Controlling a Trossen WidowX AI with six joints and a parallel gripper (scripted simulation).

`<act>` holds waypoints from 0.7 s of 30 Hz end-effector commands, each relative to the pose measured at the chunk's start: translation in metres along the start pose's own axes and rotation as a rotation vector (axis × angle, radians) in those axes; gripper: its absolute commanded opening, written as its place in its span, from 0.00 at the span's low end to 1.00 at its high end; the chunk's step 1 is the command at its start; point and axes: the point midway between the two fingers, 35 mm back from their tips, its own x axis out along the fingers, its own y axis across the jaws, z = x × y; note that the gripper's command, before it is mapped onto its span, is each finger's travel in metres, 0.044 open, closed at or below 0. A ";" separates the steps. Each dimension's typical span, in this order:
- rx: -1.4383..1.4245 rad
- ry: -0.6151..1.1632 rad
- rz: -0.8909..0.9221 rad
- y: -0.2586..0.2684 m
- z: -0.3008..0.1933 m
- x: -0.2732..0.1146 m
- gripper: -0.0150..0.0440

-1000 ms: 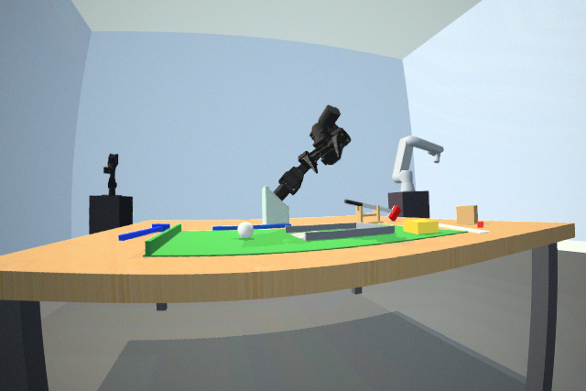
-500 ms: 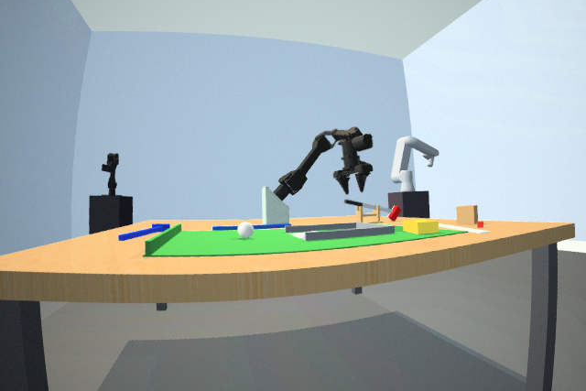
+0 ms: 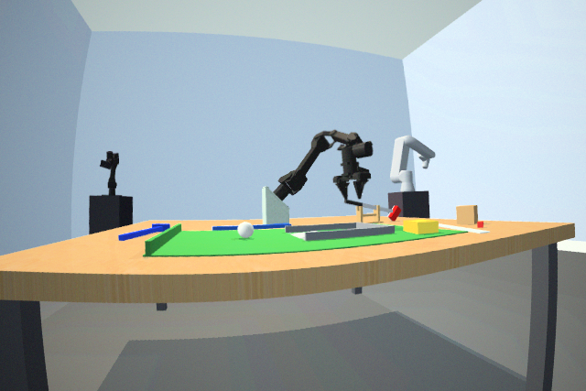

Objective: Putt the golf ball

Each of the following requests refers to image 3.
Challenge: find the white flat bar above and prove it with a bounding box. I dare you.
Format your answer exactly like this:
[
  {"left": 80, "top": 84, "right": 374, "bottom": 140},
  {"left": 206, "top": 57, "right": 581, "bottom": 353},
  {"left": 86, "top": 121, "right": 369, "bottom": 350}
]
[{"left": 439, "top": 223, "right": 490, "bottom": 234}]

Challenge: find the green flat mat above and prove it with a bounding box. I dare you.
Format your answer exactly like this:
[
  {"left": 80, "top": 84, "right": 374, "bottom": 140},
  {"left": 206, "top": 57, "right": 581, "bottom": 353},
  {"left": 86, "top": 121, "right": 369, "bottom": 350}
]
[{"left": 142, "top": 225, "right": 469, "bottom": 257}]

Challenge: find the white golf ball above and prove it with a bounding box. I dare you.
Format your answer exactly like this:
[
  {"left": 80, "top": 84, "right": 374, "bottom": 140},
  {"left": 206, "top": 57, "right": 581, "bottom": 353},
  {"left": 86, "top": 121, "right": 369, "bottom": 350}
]
[{"left": 238, "top": 222, "right": 254, "bottom": 238}]

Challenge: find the yellow flat block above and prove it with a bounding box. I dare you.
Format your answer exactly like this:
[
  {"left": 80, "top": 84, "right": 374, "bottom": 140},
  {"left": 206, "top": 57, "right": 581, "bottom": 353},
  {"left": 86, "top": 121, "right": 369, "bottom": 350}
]
[{"left": 403, "top": 219, "right": 439, "bottom": 234}]

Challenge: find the tan cube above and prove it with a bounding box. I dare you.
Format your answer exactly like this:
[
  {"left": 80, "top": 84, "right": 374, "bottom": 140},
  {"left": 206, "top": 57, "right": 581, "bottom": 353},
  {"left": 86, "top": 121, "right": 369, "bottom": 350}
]
[{"left": 456, "top": 205, "right": 478, "bottom": 224}]

